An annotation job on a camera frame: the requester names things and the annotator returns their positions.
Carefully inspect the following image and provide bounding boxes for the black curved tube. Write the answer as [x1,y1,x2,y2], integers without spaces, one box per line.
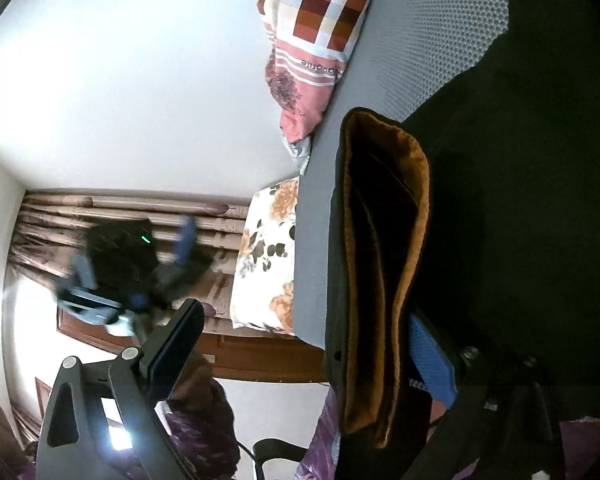
[251,438,312,480]

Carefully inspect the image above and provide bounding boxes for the floral pillow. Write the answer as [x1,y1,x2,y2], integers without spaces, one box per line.
[230,177,301,336]

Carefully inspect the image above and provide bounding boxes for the black pants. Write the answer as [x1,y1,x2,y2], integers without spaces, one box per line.
[325,0,600,480]

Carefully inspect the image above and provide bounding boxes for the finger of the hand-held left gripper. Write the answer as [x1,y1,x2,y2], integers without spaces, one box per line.
[171,214,199,269]
[69,252,99,292]

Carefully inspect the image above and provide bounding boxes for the grey mesh mat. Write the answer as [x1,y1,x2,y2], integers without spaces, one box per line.
[294,0,513,351]

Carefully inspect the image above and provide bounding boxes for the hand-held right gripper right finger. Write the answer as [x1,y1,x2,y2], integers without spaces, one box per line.
[407,311,567,480]

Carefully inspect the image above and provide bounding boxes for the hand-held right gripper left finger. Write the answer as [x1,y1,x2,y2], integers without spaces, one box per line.
[35,299,206,480]

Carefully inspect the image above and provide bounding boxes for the brown wooden panel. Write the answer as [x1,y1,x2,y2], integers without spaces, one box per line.
[35,307,333,411]

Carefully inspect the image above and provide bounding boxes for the beige patterned curtain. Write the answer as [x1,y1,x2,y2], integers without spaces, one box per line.
[5,189,251,323]

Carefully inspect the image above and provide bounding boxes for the plaid pillow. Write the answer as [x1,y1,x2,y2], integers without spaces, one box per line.
[257,0,385,161]

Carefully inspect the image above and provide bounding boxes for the person's purple floral clothing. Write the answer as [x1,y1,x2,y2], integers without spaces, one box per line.
[162,347,600,480]

